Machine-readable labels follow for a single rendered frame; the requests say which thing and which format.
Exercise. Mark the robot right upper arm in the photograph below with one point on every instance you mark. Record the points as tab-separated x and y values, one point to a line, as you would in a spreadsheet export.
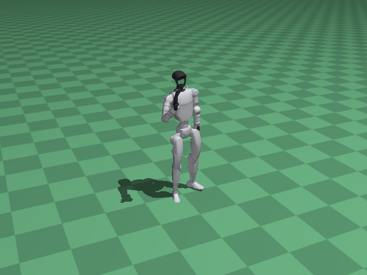
166	105

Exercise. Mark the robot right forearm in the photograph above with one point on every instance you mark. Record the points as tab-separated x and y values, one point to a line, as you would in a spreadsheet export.
169	114

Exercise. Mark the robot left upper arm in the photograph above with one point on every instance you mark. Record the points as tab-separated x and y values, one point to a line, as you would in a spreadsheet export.
196	108

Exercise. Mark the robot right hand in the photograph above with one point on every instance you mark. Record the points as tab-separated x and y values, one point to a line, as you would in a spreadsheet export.
176	104

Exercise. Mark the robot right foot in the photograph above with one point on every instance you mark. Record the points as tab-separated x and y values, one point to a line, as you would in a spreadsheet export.
175	197

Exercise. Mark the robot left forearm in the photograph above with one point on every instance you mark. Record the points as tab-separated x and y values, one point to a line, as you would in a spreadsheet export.
196	120

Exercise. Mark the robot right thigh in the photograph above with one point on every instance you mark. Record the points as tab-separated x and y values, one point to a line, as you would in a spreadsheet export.
177	151

